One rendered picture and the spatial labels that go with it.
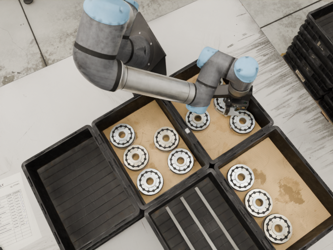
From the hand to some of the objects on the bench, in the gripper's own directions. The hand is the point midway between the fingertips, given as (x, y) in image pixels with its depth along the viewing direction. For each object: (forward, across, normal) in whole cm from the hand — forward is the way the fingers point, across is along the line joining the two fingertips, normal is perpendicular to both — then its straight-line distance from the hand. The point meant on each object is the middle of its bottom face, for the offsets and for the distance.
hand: (224, 108), depth 126 cm
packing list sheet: (+15, -56, +87) cm, 104 cm away
